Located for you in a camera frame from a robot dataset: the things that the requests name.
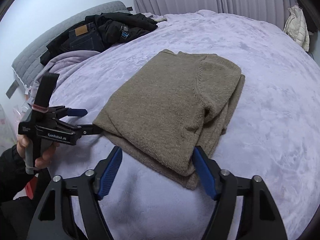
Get brown knit sweater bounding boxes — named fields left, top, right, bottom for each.
left=94, top=49, right=245, bottom=190

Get person's left hand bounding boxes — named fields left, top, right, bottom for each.
left=16, top=134, right=60, bottom=170

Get white patterned plastic bag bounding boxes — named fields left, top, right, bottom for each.
left=0, top=106, right=17, bottom=154

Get light purple folded blanket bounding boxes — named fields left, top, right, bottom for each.
left=28, top=50, right=100, bottom=105

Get grey quilted headboard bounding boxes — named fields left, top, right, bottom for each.
left=11, top=1, right=133, bottom=88

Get lavender fleece blanket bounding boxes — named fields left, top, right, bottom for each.
left=50, top=10, right=319, bottom=239

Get dark blue jeans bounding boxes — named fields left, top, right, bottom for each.
left=61, top=23, right=105, bottom=53

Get black jacket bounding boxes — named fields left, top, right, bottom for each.
left=40, top=12, right=157, bottom=66

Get cream puffer jacket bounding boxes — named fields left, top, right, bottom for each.
left=283, top=5, right=310, bottom=52

